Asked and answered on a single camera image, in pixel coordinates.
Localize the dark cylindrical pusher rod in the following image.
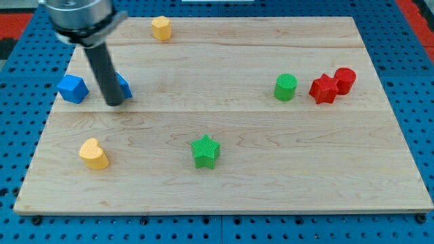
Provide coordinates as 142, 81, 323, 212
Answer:
85, 42, 125, 106

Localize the red cylinder block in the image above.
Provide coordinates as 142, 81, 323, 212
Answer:
334, 67, 357, 95

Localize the yellow heart block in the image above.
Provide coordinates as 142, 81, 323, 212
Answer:
79, 138, 110, 170

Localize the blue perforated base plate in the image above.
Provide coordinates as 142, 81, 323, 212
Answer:
1, 0, 433, 243

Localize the blue cube block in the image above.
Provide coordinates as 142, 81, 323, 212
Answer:
56, 75, 89, 104

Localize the light wooden board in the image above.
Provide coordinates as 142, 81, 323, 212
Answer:
14, 17, 433, 216

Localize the red star block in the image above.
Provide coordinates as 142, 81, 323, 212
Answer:
309, 73, 338, 104

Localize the green star block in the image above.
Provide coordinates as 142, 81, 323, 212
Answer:
191, 134, 220, 169

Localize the blue triangle block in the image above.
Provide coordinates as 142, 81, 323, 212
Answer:
116, 72, 133, 98

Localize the yellow hexagon block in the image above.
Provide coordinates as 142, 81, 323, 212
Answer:
151, 16, 172, 41

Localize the green cylinder block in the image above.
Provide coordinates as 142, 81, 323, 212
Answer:
274, 73, 298, 102

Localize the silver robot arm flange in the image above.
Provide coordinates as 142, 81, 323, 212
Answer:
38, 0, 128, 48

